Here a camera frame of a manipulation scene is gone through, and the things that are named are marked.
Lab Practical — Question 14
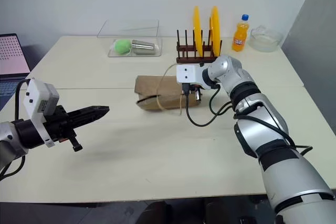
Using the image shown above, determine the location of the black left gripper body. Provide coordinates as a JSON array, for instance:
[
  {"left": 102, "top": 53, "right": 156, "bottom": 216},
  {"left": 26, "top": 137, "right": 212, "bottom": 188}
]
[{"left": 43, "top": 105, "right": 84, "bottom": 153}]

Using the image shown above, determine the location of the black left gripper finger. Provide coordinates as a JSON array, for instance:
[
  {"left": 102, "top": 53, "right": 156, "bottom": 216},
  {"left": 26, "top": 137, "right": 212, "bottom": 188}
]
[
  {"left": 69, "top": 113, "right": 106, "bottom": 131},
  {"left": 68, "top": 105, "right": 110, "bottom": 119}
]

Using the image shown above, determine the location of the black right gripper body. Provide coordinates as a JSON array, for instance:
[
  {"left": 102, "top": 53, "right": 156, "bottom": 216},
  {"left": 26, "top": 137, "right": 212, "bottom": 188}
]
[{"left": 181, "top": 83, "right": 203, "bottom": 103}]

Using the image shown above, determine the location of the brown paper bag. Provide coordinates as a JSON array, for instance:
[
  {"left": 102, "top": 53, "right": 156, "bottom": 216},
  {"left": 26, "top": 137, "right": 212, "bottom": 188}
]
[{"left": 134, "top": 63, "right": 201, "bottom": 116}]

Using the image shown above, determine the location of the dark brown wooden dish rack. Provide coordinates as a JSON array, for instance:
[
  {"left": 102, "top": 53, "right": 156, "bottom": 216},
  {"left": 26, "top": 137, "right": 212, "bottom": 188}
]
[{"left": 175, "top": 29, "right": 223, "bottom": 65}]

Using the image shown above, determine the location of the yellow plate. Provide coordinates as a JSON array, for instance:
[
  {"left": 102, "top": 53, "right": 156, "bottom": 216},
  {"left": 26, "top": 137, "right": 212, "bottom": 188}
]
[
  {"left": 208, "top": 5, "right": 222, "bottom": 57},
  {"left": 193, "top": 5, "right": 204, "bottom": 58}
]

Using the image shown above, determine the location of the stainless steel cup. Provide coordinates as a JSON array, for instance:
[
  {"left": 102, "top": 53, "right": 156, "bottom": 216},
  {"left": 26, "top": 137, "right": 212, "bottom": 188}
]
[{"left": 131, "top": 39, "right": 159, "bottom": 55}]

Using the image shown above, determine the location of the orange soda bottle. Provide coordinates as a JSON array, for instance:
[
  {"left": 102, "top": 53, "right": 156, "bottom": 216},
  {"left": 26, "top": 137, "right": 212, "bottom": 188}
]
[{"left": 231, "top": 14, "right": 250, "bottom": 52}]

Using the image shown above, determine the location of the green ball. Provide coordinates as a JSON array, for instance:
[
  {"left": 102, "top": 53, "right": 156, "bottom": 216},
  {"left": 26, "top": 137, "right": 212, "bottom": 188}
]
[{"left": 113, "top": 39, "right": 132, "bottom": 56}]

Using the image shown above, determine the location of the open laptop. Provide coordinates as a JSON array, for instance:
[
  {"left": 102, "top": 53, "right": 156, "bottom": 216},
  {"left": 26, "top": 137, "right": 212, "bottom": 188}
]
[{"left": 0, "top": 33, "right": 32, "bottom": 110}]

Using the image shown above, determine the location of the clear glass bowl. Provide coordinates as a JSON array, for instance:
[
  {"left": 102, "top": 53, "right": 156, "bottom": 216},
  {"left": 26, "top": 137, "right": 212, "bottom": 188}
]
[{"left": 247, "top": 25, "right": 284, "bottom": 53}]

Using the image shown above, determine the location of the clear plastic container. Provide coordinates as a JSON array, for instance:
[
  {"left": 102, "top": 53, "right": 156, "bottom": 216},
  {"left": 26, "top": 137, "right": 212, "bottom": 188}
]
[{"left": 97, "top": 19, "right": 163, "bottom": 58}]

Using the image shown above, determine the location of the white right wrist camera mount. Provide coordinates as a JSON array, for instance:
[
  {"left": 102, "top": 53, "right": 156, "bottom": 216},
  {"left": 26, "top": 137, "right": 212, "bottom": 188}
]
[{"left": 175, "top": 64, "right": 205, "bottom": 87}]

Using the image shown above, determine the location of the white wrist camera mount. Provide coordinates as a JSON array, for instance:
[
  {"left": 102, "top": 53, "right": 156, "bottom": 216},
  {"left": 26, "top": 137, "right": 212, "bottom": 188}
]
[
  {"left": 175, "top": 64, "right": 205, "bottom": 87},
  {"left": 23, "top": 78, "right": 61, "bottom": 148}
]

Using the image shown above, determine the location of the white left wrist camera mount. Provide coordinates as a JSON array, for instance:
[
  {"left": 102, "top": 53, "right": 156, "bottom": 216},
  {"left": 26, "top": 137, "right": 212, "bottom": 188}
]
[{"left": 23, "top": 78, "right": 61, "bottom": 148}]

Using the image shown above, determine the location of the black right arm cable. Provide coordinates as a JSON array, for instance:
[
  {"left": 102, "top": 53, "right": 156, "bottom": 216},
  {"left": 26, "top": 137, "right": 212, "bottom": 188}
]
[{"left": 183, "top": 83, "right": 314, "bottom": 157}]

